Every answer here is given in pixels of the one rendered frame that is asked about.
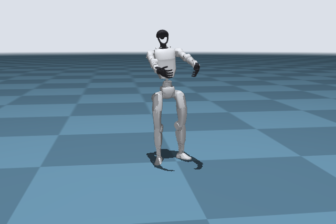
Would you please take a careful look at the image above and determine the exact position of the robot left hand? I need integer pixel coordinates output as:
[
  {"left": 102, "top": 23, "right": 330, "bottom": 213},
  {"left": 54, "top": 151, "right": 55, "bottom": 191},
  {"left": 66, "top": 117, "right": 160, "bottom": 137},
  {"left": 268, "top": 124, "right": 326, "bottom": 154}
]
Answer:
[{"left": 192, "top": 62, "right": 200, "bottom": 77}]

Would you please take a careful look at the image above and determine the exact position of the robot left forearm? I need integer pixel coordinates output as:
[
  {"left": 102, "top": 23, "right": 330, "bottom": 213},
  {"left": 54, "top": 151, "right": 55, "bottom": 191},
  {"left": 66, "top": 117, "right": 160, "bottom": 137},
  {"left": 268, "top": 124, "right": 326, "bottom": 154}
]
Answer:
[{"left": 187, "top": 56, "right": 200, "bottom": 68}]

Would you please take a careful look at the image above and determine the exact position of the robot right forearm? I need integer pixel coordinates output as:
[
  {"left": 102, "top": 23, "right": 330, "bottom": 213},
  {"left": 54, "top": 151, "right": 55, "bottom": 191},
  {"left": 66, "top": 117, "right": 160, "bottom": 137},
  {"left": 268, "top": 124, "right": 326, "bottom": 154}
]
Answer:
[{"left": 150, "top": 59, "right": 159, "bottom": 73}]

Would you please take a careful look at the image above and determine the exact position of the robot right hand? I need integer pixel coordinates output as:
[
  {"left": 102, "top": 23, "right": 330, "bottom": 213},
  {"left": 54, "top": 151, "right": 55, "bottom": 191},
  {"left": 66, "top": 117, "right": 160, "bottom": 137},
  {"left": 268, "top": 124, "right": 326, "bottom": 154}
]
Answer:
[{"left": 155, "top": 66, "right": 173, "bottom": 78}]

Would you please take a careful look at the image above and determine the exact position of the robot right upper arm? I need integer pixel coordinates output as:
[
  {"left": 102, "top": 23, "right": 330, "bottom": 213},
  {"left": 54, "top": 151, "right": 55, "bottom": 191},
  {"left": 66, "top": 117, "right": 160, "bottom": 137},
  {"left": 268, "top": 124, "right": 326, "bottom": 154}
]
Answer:
[{"left": 146, "top": 50, "right": 158, "bottom": 64}]

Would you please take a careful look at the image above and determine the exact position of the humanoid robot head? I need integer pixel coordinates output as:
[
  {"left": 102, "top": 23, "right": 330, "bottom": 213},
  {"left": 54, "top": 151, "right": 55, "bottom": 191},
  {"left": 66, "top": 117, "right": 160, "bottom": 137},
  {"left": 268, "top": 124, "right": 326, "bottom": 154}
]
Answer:
[{"left": 156, "top": 30, "right": 169, "bottom": 49}]

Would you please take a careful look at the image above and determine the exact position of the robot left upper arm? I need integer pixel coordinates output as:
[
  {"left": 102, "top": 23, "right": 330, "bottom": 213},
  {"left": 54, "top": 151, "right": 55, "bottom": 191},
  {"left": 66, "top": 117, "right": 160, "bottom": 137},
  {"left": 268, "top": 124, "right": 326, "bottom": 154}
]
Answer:
[{"left": 174, "top": 48, "right": 190, "bottom": 62}]

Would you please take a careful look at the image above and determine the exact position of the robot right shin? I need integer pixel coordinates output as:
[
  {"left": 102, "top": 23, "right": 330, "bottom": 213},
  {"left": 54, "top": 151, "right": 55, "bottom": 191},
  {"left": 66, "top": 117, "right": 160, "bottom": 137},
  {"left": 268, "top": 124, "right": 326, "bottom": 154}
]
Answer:
[{"left": 154, "top": 129, "right": 162, "bottom": 158}]

